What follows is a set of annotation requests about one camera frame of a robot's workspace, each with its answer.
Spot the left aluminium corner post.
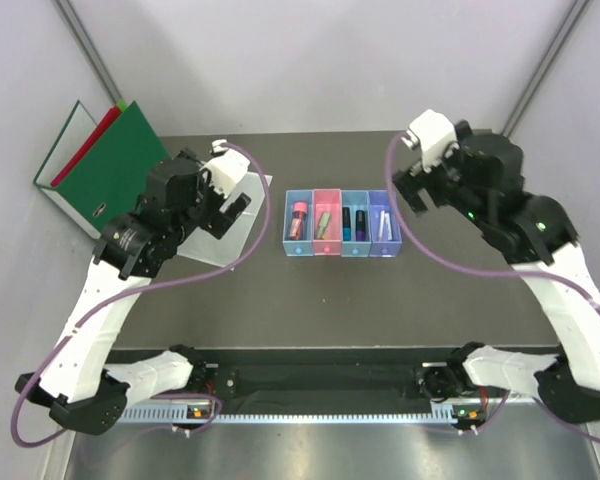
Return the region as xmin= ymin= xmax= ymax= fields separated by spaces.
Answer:
xmin=51 ymin=0 xmax=123 ymax=104

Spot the light blue drawer bin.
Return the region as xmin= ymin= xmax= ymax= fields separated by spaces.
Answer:
xmin=341 ymin=190 xmax=371 ymax=258
xmin=282 ymin=190 xmax=314 ymax=257

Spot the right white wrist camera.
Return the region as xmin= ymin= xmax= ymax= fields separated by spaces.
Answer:
xmin=402 ymin=109 xmax=457 ymax=176

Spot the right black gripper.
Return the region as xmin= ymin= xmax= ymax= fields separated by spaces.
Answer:
xmin=390 ymin=121 xmax=489 ymax=229

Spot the slotted grey cable duct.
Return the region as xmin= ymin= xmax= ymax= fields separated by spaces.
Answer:
xmin=118 ymin=400 xmax=459 ymax=425

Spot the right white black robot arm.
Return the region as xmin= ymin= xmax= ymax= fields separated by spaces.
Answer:
xmin=385 ymin=110 xmax=600 ymax=425

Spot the red folder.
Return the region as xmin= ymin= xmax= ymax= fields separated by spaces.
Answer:
xmin=50 ymin=105 xmax=123 ymax=188

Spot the white blue whiteboard marker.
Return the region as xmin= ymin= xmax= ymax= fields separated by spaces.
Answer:
xmin=383 ymin=212 xmax=393 ymax=242

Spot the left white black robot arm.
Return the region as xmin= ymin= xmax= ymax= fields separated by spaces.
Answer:
xmin=11 ymin=140 xmax=255 ymax=445

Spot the purple capped black highlighter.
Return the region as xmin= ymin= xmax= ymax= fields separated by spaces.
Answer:
xmin=355 ymin=209 xmax=367 ymax=242

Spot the right aluminium corner post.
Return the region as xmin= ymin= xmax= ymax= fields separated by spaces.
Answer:
xmin=501 ymin=0 xmax=593 ymax=137

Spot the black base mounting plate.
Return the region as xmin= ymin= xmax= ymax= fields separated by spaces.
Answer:
xmin=149 ymin=347 xmax=509 ymax=401

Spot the green highlighter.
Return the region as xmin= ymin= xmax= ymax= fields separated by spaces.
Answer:
xmin=316 ymin=211 xmax=331 ymax=240

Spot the purple drawer bin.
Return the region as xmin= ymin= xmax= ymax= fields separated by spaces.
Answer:
xmin=368 ymin=190 xmax=402 ymax=257

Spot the aluminium corner post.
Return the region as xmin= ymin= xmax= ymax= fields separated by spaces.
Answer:
xmin=51 ymin=0 xmax=123 ymax=104
xmin=501 ymin=0 xmax=593 ymax=137

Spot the clear mesh zipper pouch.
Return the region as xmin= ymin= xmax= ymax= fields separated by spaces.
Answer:
xmin=177 ymin=172 xmax=265 ymax=267

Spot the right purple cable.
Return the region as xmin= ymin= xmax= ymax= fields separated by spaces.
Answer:
xmin=384 ymin=130 xmax=600 ymax=446

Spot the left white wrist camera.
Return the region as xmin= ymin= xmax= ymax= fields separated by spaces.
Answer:
xmin=203 ymin=139 xmax=250 ymax=198

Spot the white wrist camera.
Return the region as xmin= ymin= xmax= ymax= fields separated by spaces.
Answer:
xmin=203 ymin=139 xmax=250 ymax=198
xmin=402 ymin=109 xmax=457 ymax=176

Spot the blue capped black highlighter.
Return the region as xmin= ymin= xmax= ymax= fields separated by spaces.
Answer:
xmin=342 ymin=207 xmax=352 ymax=242

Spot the white peach pencil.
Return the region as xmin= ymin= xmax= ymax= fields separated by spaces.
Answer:
xmin=377 ymin=210 xmax=385 ymax=242

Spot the green lever arch binder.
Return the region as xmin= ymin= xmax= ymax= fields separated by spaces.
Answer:
xmin=33 ymin=101 xmax=167 ymax=239

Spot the pink capped crayon tube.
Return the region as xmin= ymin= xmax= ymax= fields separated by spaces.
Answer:
xmin=289 ymin=201 xmax=308 ymax=241

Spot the pink drawer bin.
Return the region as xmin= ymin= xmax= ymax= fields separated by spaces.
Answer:
xmin=313 ymin=189 xmax=342 ymax=256

